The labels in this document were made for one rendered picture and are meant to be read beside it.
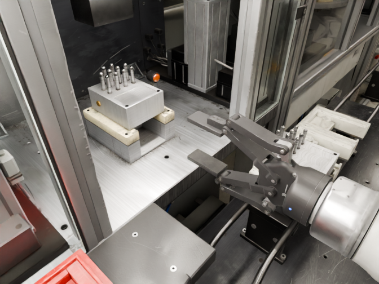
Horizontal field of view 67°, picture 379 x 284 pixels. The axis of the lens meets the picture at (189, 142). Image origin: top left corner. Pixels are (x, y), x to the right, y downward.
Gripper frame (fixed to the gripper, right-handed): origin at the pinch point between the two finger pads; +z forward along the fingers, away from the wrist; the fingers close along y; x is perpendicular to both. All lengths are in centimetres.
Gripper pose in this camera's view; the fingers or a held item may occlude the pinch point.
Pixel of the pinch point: (204, 141)
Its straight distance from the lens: 49.5
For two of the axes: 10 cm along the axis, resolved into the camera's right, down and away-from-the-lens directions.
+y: 0.0, -8.0, -6.0
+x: -6.7, 4.5, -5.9
